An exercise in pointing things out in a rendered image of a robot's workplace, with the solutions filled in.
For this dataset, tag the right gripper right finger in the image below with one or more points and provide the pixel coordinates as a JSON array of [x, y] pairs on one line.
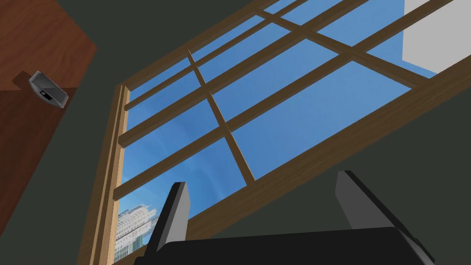
[[362, 209]]

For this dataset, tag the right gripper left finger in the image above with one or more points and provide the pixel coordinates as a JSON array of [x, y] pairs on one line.
[[174, 217]]

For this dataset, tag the wooden framed window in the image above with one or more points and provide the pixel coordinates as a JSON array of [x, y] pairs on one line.
[[257, 110]]

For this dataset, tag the grey ceiling lamp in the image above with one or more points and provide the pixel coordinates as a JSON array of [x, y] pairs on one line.
[[47, 89]]

